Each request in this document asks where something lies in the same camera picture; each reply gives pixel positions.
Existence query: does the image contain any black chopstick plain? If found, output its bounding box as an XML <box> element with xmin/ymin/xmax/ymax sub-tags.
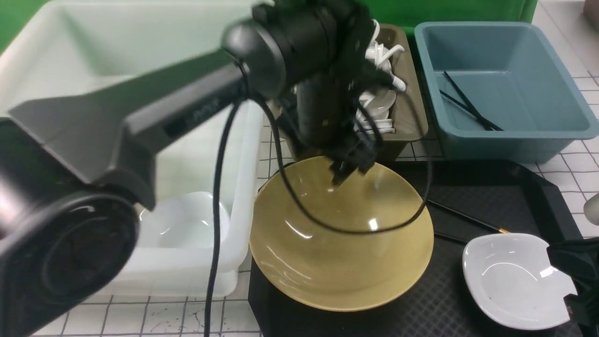
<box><xmin>434</xmin><ymin>232</ymin><xmax>468</xmax><ymax>245</ymax></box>

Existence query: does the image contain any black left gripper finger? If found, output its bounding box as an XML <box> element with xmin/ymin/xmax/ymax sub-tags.
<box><xmin>331</xmin><ymin>156</ymin><xmax>362</xmax><ymax>186</ymax></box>

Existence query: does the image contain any yellow noodle bowl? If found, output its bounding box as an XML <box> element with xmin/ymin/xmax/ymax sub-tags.
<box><xmin>249</xmin><ymin>156</ymin><xmax>434</xmax><ymax>312</ymax></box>

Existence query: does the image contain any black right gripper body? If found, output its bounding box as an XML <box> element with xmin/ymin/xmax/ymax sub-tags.
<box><xmin>546</xmin><ymin>239</ymin><xmax>599</xmax><ymax>328</ymax></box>

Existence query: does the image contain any white soup spoon long handle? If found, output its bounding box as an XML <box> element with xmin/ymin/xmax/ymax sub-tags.
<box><xmin>365</xmin><ymin>44</ymin><xmax>406</xmax><ymax>66</ymax></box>

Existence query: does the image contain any blue plastic chopstick bin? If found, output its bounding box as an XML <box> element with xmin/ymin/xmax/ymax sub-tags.
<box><xmin>414</xmin><ymin>22</ymin><xmax>598</xmax><ymax>163</ymax></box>

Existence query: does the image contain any large translucent white plastic bin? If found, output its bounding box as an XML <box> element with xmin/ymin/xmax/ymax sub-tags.
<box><xmin>1</xmin><ymin>0</ymin><xmax>264</xmax><ymax>300</ymax></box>

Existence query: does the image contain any black chopstick in blue bin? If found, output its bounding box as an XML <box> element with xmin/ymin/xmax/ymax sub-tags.
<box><xmin>443</xmin><ymin>71</ymin><xmax>503</xmax><ymax>132</ymax></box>

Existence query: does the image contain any white square dish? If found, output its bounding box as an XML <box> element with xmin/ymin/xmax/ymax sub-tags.
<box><xmin>462</xmin><ymin>233</ymin><xmax>577</xmax><ymax>331</ymax></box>
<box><xmin>138</xmin><ymin>191</ymin><xmax>214</xmax><ymax>248</ymax></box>

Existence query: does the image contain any olive green spoon bin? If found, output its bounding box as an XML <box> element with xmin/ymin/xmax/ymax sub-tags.
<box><xmin>271</xmin><ymin>23</ymin><xmax>429</xmax><ymax>162</ymax></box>

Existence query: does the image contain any black chopstick with gold tip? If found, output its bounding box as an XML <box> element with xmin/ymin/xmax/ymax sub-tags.
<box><xmin>426</xmin><ymin>199</ymin><xmax>510</xmax><ymax>233</ymax></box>

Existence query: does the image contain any white square dish in bin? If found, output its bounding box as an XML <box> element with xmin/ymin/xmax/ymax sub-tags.
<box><xmin>138</xmin><ymin>191</ymin><xmax>214</xmax><ymax>248</ymax></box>

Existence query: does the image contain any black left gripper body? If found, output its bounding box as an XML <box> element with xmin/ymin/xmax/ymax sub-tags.
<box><xmin>286</xmin><ymin>70</ymin><xmax>393</xmax><ymax>173</ymax></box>

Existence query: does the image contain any black plastic serving tray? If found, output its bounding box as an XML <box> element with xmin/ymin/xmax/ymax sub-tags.
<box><xmin>248</xmin><ymin>161</ymin><xmax>598</xmax><ymax>337</ymax></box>

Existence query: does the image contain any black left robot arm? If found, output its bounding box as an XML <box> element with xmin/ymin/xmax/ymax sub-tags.
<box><xmin>1</xmin><ymin>0</ymin><xmax>382</xmax><ymax>337</ymax></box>

